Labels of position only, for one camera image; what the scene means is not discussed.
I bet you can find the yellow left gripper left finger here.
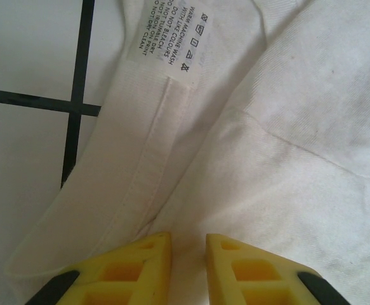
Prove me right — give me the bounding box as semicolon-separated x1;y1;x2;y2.
27;231;173;305

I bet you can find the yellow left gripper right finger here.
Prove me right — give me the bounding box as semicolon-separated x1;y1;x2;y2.
206;233;347;305

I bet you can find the white t-shirt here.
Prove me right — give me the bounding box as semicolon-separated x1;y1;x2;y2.
5;0;370;305

